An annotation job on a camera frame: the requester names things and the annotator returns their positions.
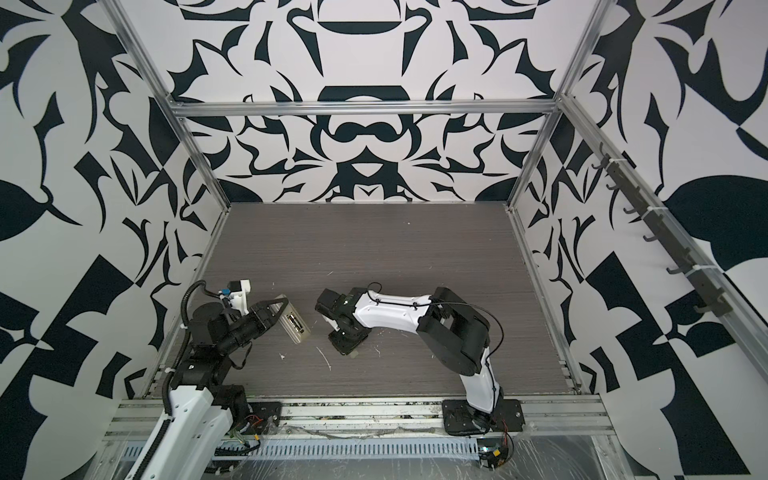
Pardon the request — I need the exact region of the grey wall hook rack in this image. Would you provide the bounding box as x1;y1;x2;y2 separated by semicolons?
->
592;143;733;317

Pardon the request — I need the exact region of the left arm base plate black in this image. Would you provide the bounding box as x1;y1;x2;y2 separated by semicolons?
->
234;401;283;436

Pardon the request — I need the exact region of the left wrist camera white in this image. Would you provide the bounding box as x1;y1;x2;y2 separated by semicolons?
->
219;279;251;316

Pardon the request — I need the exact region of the black corrugated left cable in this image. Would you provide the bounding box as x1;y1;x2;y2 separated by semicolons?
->
179;279;223;328

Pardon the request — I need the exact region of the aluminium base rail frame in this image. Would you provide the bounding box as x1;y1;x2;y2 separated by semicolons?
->
101;393;619;445

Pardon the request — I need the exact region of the white slotted cable duct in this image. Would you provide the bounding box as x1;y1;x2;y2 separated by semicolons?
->
212;437;479;461

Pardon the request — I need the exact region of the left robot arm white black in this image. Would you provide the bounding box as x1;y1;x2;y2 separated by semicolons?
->
126;298;290;479

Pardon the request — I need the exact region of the horizontal aluminium frame bar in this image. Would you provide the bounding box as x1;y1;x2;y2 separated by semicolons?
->
170;99;556;118

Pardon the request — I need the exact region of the small circuit board right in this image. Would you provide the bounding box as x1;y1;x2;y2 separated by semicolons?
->
478;441;510;471

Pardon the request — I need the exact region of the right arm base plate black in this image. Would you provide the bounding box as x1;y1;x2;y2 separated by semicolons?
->
441;399;526;436

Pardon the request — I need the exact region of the white remote control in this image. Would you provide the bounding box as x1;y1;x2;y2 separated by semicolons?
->
277;295;311;345

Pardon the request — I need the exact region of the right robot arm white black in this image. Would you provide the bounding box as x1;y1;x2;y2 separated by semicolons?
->
315;287;503;420

